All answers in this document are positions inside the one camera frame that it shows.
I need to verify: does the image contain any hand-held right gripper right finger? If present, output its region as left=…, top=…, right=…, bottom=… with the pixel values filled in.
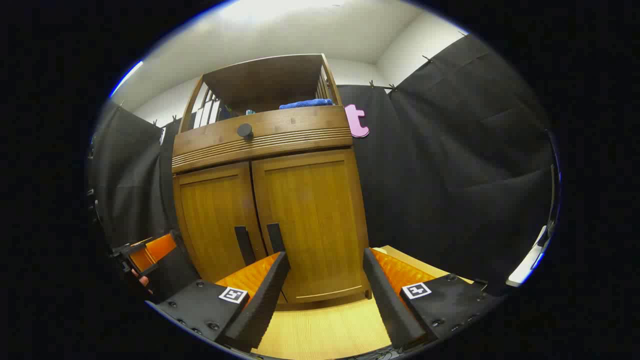
left=362, top=247, right=505, bottom=350

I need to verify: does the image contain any wooden cabinet door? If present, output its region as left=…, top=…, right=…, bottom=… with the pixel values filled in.
left=172, top=161, right=268, bottom=283
left=251, top=148, right=371, bottom=303

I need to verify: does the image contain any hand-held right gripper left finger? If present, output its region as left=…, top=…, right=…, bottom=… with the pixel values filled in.
left=146, top=251, right=291, bottom=354

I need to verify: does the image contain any black door handle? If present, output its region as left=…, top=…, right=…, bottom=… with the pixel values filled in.
left=266, top=223, right=287, bottom=254
left=234, top=226, right=257, bottom=267

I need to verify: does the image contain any wooden double-door shoe cabinet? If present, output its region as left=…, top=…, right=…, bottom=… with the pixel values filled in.
left=171, top=53, right=372, bottom=304

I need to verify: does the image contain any grooved wooden drawer front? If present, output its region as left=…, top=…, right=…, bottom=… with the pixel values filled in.
left=172, top=106, right=353, bottom=174

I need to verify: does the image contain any blue cloth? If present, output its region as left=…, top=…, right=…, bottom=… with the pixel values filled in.
left=279, top=98, right=333, bottom=110

